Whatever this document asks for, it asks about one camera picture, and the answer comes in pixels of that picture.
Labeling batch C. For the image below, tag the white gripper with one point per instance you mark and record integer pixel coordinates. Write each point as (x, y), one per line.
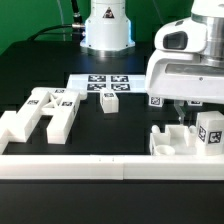
(188, 63)

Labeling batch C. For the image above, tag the white chair seat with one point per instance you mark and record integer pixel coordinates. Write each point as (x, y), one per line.
(175, 140)

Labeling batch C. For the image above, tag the white tagged cube far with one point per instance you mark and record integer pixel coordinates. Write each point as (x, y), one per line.
(194, 103)

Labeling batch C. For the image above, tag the white tagged cube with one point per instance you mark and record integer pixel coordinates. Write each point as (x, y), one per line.
(194, 103)
(156, 101)

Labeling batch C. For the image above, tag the white tagged cube near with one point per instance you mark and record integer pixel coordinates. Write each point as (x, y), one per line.
(156, 101)

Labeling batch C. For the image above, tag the white U-shaped fence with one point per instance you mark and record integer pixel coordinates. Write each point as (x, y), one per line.
(177, 167)

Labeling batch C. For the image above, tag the white marker base plate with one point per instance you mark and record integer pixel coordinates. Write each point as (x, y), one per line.
(120, 83)

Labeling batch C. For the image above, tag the white chair back frame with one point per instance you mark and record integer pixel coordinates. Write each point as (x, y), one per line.
(60, 103)

